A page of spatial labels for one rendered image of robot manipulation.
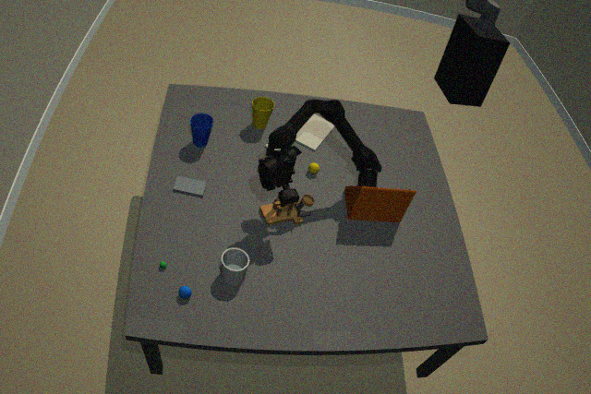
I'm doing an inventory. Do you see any blue cup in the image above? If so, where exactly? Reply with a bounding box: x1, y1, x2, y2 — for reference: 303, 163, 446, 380
190, 113, 214, 148

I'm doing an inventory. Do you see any yellow ball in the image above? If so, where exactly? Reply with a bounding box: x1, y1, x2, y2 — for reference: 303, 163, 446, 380
308, 163, 320, 174

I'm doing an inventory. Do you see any blue ball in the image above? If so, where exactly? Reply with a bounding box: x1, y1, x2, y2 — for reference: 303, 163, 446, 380
178, 286, 191, 299

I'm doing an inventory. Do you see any cream flat square tile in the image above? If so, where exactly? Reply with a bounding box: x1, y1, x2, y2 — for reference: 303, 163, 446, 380
295, 114, 335, 151

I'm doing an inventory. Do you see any small wooden catapult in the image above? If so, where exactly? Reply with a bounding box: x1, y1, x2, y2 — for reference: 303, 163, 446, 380
259, 195, 315, 225

